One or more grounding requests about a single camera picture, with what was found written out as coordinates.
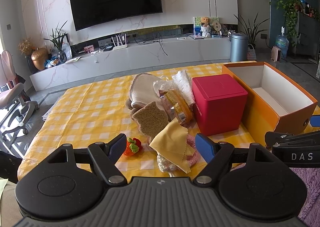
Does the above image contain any crocheted strawberry toy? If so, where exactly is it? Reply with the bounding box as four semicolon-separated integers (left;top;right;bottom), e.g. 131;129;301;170
123;138;143;157

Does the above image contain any yellow cleaning cloth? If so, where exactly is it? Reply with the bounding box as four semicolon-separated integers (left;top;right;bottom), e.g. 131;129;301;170
150;118;199;173

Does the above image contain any pink white crocheted item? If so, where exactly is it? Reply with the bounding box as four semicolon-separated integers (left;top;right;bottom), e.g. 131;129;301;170
156;133;201;173

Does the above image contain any brown bear-shaped sponge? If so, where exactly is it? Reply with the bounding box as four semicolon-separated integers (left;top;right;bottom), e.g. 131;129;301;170
132;101;169;143

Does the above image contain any yellow packaged snack bag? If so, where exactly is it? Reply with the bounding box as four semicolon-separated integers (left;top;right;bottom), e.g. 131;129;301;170
153;80;194;126

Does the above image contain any white bath mitt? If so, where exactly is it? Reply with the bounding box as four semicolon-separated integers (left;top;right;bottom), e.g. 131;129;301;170
129;73;164;110

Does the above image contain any orange open cardboard box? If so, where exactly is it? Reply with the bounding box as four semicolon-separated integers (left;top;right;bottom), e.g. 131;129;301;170
222;62;318;145

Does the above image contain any red cube box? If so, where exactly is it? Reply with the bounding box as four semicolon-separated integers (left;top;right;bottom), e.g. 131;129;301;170
192;74;248;136

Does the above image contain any purple fluffy blanket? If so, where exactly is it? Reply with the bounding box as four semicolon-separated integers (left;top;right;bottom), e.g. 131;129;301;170
291;168;320;227

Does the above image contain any pink small heater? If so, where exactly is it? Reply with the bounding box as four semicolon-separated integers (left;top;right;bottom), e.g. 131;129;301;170
271;46;281;62

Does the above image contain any blue water jug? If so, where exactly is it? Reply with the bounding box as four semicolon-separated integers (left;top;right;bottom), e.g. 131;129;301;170
275;26;289;58

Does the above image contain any woven pink handbag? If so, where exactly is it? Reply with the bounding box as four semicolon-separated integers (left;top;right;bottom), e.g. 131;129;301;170
247;44;257;61

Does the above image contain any white marble tv console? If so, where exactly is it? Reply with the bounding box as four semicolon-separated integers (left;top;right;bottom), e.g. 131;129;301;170
30;37;231;91

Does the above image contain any grey metal trash bin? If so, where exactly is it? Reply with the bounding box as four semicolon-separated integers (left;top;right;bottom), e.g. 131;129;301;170
230;33;248;62

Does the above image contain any tall floor plant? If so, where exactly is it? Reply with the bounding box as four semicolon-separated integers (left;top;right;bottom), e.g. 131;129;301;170
235;13;269;48

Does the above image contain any white wifi router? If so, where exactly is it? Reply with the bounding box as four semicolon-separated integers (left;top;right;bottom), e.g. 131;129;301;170
111;34;127;51

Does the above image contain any pink grey office chair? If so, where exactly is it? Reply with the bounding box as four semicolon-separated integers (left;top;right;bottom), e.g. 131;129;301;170
1;50;39;141

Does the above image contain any hanging ivy plant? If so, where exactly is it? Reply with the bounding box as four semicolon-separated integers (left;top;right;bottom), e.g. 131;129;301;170
239;0;304;47

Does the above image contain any golden vase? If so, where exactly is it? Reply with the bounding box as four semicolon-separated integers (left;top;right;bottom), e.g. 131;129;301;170
31;48;48;71

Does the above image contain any teddy bear on console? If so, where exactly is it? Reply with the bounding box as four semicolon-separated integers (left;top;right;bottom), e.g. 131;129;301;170
201;17;211;38

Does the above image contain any potted green plant left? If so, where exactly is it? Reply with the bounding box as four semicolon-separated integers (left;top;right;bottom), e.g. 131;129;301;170
44;21;67;63

